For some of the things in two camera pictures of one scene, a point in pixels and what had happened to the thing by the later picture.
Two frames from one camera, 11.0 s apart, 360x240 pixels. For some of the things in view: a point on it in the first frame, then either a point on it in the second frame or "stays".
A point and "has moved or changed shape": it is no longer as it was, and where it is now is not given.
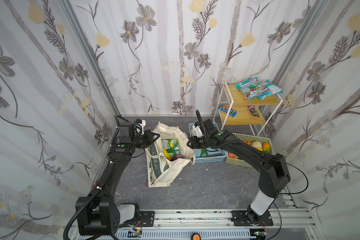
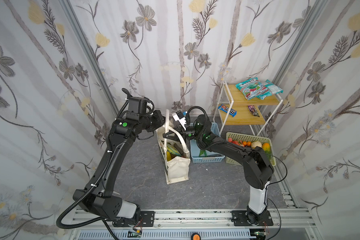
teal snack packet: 253,89 stays
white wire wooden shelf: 235,109 stays
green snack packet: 172,146 has moved or changed shape
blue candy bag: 225,108 stays
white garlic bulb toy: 257,144 stays
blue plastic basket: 202,155 stays
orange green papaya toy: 266,147 stays
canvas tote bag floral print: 160,171 has moved or changed shape
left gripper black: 147,139 -> 159,120
